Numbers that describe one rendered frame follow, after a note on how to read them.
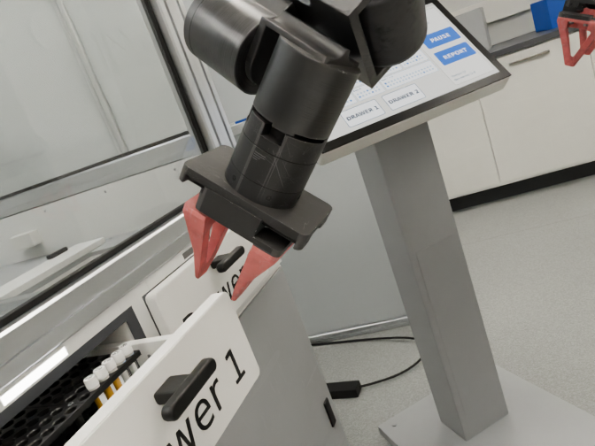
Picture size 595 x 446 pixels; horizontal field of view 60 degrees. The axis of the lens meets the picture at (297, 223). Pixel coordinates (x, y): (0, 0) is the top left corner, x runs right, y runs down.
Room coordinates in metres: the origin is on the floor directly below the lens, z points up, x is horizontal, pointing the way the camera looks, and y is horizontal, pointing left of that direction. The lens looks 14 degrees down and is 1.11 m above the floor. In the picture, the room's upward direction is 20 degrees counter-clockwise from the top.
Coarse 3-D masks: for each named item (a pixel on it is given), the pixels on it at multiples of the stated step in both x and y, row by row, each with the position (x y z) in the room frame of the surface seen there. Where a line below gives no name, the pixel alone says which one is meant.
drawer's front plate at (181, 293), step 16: (224, 240) 0.79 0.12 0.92; (240, 240) 0.83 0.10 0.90; (176, 272) 0.68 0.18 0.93; (192, 272) 0.69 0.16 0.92; (208, 272) 0.72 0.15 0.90; (160, 288) 0.63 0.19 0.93; (176, 288) 0.65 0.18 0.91; (192, 288) 0.68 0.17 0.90; (208, 288) 0.71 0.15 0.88; (160, 304) 0.62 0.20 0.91; (176, 304) 0.64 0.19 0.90; (192, 304) 0.67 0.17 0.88; (240, 304) 0.76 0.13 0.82; (160, 320) 0.62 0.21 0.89; (176, 320) 0.63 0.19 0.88
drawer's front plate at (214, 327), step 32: (192, 320) 0.48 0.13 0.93; (224, 320) 0.52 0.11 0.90; (160, 352) 0.43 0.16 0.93; (192, 352) 0.46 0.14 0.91; (224, 352) 0.50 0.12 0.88; (128, 384) 0.39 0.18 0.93; (160, 384) 0.41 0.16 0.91; (224, 384) 0.48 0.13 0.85; (96, 416) 0.36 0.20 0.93; (128, 416) 0.37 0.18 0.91; (160, 416) 0.40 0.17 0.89; (192, 416) 0.43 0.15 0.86; (224, 416) 0.46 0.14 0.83
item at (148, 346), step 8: (160, 336) 0.56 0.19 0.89; (168, 336) 0.55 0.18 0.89; (104, 344) 0.60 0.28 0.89; (112, 344) 0.59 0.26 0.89; (120, 344) 0.58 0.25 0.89; (136, 344) 0.57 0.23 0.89; (144, 344) 0.56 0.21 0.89; (152, 344) 0.56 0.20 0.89; (160, 344) 0.55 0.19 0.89; (96, 352) 0.59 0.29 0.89; (104, 352) 0.59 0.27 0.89; (112, 352) 0.58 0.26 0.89; (144, 352) 0.56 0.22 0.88; (152, 352) 0.56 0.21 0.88; (144, 360) 0.56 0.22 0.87
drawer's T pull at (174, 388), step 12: (204, 360) 0.42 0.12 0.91; (192, 372) 0.41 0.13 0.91; (204, 372) 0.41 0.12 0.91; (168, 384) 0.40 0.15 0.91; (180, 384) 0.40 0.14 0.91; (192, 384) 0.39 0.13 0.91; (204, 384) 0.40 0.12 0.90; (156, 396) 0.39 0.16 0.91; (168, 396) 0.39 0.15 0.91; (180, 396) 0.38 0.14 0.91; (192, 396) 0.39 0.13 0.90; (168, 408) 0.36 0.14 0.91; (180, 408) 0.37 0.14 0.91; (168, 420) 0.36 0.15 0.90
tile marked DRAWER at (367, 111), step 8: (360, 104) 1.14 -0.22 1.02; (368, 104) 1.14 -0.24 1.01; (376, 104) 1.14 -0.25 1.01; (344, 112) 1.12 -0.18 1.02; (352, 112) 1.12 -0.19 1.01; (360, 112) 1.12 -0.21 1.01; (368, 112) 1.12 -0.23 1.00; (376, 112) 1.12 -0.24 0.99; (384, 112) 1.12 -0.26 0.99; (344, 120) 1.11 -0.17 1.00; (352, 120) 1.11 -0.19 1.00; (360, 120) 1.11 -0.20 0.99
